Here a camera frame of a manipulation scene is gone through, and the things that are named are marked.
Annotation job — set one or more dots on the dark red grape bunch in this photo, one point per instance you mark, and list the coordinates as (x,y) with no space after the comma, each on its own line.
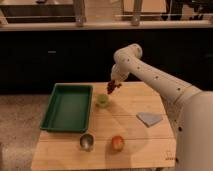
(112,85)

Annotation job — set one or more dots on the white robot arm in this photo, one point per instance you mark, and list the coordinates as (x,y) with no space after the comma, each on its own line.
(194,144)

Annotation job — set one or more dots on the green plastic cup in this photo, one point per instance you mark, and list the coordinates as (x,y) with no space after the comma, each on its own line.
(102,100)

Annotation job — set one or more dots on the small metal cup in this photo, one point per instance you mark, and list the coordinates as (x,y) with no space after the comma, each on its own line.
(86,142)

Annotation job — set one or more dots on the green plastic tray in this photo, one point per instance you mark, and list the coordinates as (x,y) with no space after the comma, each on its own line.
(68,109)

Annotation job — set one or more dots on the wooden table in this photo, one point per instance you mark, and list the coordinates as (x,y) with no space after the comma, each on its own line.
(145,147)

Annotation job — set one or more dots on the blue folded cloth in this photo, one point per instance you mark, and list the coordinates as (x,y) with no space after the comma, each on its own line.
(149,119)

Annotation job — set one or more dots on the red yellow apple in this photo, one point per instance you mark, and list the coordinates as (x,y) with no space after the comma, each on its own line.
(117,142)

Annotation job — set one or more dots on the right metal post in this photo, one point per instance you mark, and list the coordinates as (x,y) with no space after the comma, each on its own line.
(136,14)

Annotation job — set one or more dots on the metal post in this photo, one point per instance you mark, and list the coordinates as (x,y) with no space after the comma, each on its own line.
(136,14)
(79,9)

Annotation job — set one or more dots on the left metal post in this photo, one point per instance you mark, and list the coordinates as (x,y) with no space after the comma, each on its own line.
(79,9)

